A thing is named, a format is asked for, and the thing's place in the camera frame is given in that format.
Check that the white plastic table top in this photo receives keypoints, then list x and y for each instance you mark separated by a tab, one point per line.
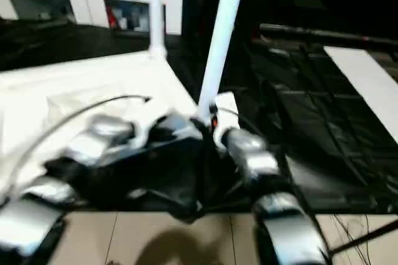
77	84

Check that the black metal table leg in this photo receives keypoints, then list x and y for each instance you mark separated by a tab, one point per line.
367	238

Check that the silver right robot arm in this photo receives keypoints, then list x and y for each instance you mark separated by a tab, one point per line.
255	153

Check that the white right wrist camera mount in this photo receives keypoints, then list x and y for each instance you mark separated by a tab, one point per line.
227	106

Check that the black plastic mat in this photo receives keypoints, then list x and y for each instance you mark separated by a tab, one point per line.
311	115

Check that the black flat screen television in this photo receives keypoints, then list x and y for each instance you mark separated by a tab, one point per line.
326	33

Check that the grey robot lower body part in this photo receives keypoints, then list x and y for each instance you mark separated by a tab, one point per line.
112	262

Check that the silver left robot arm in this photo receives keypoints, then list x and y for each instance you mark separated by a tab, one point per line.
93	143

